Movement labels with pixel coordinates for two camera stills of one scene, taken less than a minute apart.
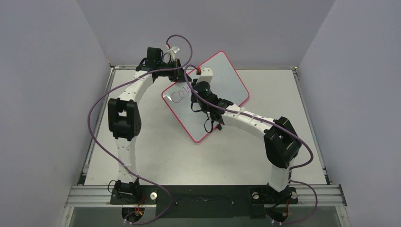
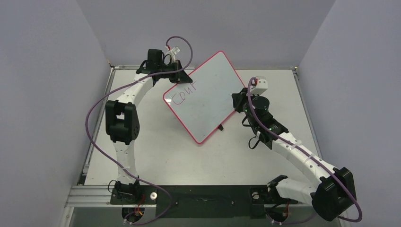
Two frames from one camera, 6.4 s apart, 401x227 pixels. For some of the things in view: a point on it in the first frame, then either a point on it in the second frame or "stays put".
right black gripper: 194,95 → 237,101
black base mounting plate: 204,201 stays put
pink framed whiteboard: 227,84 stays put
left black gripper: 178,75 stays put
